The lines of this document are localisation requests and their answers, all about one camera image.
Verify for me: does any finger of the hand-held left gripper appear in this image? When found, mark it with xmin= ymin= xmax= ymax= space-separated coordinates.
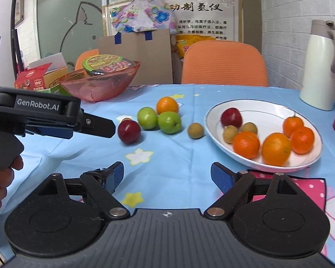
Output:
xmin=77 ymin=110 xmax=117 ymax=139
xmin=15 ymin=125 xmax=73 ymax=140

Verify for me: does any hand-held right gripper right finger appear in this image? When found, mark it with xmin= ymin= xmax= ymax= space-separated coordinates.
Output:
xmin=204 ymin=162 xmax=310 ymax=220

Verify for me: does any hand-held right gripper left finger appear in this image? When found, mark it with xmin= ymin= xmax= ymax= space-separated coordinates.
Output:
xmin=35 ymin=161 xmax=130 ymax=219

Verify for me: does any red plum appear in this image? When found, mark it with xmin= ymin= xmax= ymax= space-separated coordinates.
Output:
xmin=221 ymin=107 xmax=243 ymax=128
xmin=117 ymin=120 xmax=141 ymax=145

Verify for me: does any small mandarin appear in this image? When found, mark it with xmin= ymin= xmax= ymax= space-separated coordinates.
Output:
xmin=290 ymin=126 xmax=315 ymax=155
xmin=283 ymin=116 xmax=305 ymax=138
xmin=233 ymin=131 xmax=260 ymax=159

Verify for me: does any green apple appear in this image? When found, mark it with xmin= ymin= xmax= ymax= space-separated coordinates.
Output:
xmin=137 ymin=107 xmax=159 ymax=130
xmin=157 ymin=111 xmax=182 ymax=134

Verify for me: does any large orange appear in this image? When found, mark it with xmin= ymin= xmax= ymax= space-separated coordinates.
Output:
xmin=156 ymin=96 xmax=179 ymax=115
xmin=262 ymin=132 xmax=292 ymax=167

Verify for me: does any white ceramic plate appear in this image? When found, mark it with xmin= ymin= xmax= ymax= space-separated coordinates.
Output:
xmin=204 ymin=99 xmax=323 ymax=173

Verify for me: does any person's left hand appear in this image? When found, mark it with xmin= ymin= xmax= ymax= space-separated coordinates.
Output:
xmin=0 ymin=155 xmax=24 ymax=214

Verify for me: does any green and red carton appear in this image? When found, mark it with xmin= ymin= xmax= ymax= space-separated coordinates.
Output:
xmin=15 ymin=63 xmax=70 ymax=97

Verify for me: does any pink plastic bowl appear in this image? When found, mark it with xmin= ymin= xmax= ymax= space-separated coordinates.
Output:
xmin=59 ymin=61 xmax=141 ymax=102

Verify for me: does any white paper sheet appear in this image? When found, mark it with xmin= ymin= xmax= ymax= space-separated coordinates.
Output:
xmin=28 ymin=52 xmax=66 ymax=69

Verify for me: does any blue printed tablecloth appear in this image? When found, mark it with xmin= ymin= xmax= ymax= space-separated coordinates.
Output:
xmin=0 ymin=84 xmax=335 ymax=263

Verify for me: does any instant noodle cup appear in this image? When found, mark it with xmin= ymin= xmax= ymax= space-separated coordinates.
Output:
xmin=82 ymin=55 xmax=136 ymax=78

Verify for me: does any orange chair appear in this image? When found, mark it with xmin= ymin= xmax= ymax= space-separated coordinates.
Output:
xmin=181 ymin=40 xmax=269 ymax=88
xmin=74 ymin=49 xmax=100 ymax=71

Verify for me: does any cardboard box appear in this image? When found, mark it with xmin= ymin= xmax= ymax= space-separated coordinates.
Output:
xmin=98 ymin=29 xmax=174 ymax=85

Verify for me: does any glass door with cat outline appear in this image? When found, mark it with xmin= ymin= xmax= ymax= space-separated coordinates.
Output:
xmin=36 ymin=0 xmax=107 ymax=67

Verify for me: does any yellow plastic bag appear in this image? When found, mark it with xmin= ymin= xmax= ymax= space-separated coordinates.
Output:
xmin=174 ymin=35 xmax=217 ymax=60

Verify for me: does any floral cloth bundle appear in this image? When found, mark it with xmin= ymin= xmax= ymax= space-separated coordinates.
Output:
xmin=110 ymin=0 xmax=179 ymax=35

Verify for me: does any white thermos jug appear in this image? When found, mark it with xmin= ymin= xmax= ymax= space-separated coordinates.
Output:
xmin=299 ymin=19 xmax=335 ymax=111

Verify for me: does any wall poster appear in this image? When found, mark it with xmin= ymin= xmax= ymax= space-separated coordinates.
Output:
xmin=102 ymin=0 xmax=243 ymax=44

